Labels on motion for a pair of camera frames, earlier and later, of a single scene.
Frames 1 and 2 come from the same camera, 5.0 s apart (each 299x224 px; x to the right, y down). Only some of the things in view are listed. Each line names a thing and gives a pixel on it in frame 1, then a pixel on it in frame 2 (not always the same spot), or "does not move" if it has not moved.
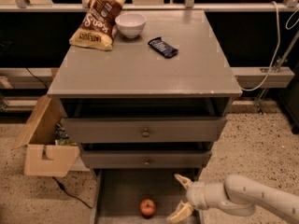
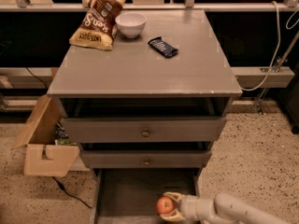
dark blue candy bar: (166, 49) does not move
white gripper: (195, 195) -> (191, 206)
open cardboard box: (42, 156) does not move
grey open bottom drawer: (117, 193) does not move
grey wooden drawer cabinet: (148, 111) does not move
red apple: (148, 207) -> (164, 205)
